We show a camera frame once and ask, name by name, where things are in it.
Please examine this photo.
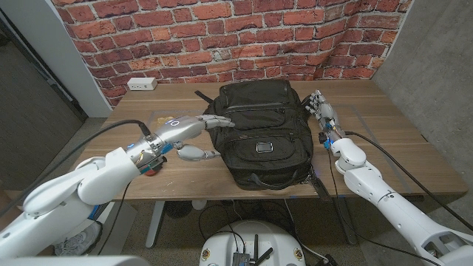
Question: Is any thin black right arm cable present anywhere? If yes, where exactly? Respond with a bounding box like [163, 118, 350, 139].
[327, 147, 444, 266]

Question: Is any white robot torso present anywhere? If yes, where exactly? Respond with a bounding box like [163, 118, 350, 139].
[198, 219, 307, 266]

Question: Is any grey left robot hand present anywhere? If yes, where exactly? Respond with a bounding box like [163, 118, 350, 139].
[149, 114, 236, 163]

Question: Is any blue object under table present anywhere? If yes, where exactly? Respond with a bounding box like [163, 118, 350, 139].
[88, 204, 103, 221]

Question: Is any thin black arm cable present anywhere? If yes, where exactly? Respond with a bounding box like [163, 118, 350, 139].
[96, 180, 132, 256]
[327, 147, 444, 266]

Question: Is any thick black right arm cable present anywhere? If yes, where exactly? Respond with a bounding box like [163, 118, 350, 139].
[344, 131, 473, 232]

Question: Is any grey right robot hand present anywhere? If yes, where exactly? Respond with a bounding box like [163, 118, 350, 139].
[304, 89, 347, 143]

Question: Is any small grey computer box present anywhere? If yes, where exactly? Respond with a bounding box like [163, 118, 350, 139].
[231, 252, 251, 266]

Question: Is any dark table leg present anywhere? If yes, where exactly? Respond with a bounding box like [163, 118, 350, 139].
[333, 197, 358, 246]

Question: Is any grey tape outline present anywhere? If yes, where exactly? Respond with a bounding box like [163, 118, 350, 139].
[147, 104, 413, 194]

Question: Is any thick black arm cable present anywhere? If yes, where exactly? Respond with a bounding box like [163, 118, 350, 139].
[344, 131, 473, 232]
[0, 119, 152, 219]

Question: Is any black backpack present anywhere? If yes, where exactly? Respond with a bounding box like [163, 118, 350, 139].
[194, 78, 333, 202]

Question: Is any red brick print backdrop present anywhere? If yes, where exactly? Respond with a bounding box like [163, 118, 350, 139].
[51, 0, 414, 108]

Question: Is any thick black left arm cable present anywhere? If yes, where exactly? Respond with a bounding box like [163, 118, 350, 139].
[0, 119, 152, 219]

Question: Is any white table leg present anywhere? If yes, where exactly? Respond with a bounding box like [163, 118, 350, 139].
[145, 200, 166, 249]

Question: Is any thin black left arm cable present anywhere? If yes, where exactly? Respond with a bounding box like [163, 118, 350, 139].
[96, 180, 132, 256]

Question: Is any yellowish foil patch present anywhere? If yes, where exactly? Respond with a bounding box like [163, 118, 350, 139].
[154, 116, 174, 129]

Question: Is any grey sneaker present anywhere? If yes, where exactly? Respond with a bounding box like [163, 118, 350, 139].
[54, 220, 103, 257]

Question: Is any white power strip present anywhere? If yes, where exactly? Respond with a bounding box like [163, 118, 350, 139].
[126, 77, 158, 92]

